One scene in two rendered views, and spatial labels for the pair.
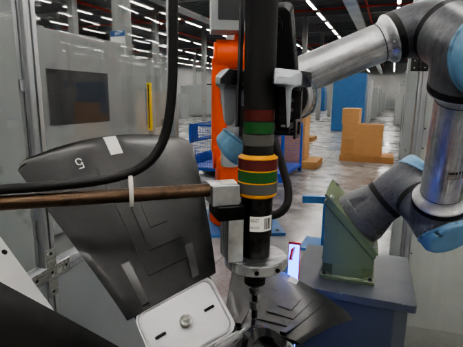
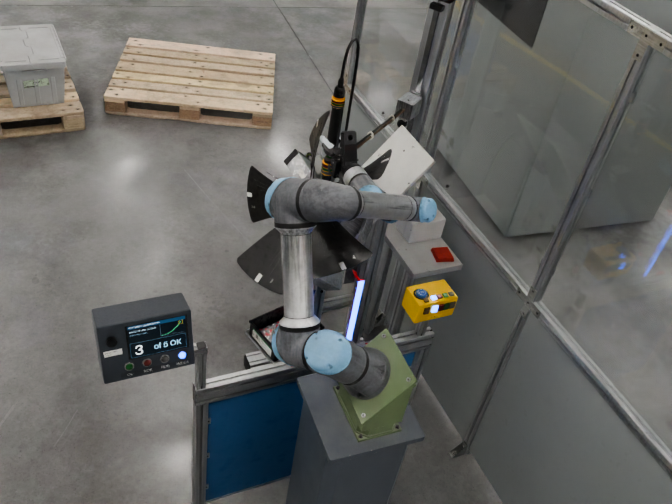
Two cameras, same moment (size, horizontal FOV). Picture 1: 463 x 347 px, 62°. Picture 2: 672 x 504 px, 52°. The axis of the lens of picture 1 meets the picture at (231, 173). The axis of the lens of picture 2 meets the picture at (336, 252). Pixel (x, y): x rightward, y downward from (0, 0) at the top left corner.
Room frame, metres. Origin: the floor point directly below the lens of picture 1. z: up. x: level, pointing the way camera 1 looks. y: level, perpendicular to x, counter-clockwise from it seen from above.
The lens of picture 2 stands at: (1.82, -1.43, 2.70)
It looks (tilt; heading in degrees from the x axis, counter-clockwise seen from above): 40 degrees down; 133
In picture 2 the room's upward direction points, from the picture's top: 10 degrees clockwise
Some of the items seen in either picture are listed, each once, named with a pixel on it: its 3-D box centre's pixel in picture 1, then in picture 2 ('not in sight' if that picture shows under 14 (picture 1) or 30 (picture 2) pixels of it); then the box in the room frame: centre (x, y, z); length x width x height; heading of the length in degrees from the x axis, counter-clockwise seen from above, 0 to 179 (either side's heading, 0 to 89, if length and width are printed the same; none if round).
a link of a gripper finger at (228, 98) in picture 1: (230, 98); not in sight; (0.43, 0.00, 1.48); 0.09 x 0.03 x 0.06; 151
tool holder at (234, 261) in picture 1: (248, 224); not in sight; (0.41, -0.02, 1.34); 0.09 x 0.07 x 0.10; 108
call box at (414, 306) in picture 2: not in sight; (429, 302); (0.85, 0.15, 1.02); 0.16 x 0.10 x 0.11; 73
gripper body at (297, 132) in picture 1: (275, 102); (345, 166); (0.52, -0.06, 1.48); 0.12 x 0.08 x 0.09; 163
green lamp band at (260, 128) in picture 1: (258, 127); not in sight; (0.41, -0.03, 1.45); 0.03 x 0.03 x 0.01
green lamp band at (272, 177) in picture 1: (257, 174); not in sight; (0.41, -0.03, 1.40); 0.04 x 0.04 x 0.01
